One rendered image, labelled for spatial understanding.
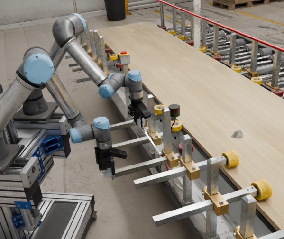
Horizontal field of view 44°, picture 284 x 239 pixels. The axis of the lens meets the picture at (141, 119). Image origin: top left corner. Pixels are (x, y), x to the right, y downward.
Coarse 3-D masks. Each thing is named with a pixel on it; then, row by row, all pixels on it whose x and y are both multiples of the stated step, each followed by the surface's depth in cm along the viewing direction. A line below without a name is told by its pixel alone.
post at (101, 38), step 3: (99, 36) 308; (99, 39) 308; (102, 39) 307; (102, 42) 308; (102, 45) 309; (102, 48) 311; (102, 51) 312; (102, 54) 313; (105, 54) 314; (102, 57) 314; (105, 57) 315; (102, 60) 315; (105, 60) 316; (102, 63) 318; (105, 63) 317; (105, 66) 319; (105, 69) 320
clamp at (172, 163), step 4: (164, 152) 194; (172, 152) 193; (168, 156) 190; (176, 156) 190; (168, 160) 189; (172, 160) 187; (176, 160) 188; (168, 164) 190; (172, 164) 188; (176, 164) 189
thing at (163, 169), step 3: (156, 153) 208; (156, 156) 210; (159, 156) 204; (162, 165) 203; (162, 168) 204; (165, 168) 197; (168, 168) 192; (162, 171) 205; (165, 171) 199; (168, 180) 197; (171, 180) 192; (171, 183) 193
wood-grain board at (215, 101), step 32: (128, 32) 414; (160, 32) 403; (128, 64) 316; (160, 64) 309; (192, 64) 303; (160, 96) 251; (192, 96) 247; (224, 96) 243; (256, 96) 239; (192, 128) 209; (224, 128) 206; (256, 128) 203; (256, 160) 176
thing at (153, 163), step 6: (180, 156) 192; (144, 162) 189; (150, 162) 188; (156, 162) 189; (162, 162) 190; (120, 168) 186; (126, 168) 185; (132, 168) 185; (138, 168) 186; (144, 168) 188; (120, 174) 184; (126, 174) 185
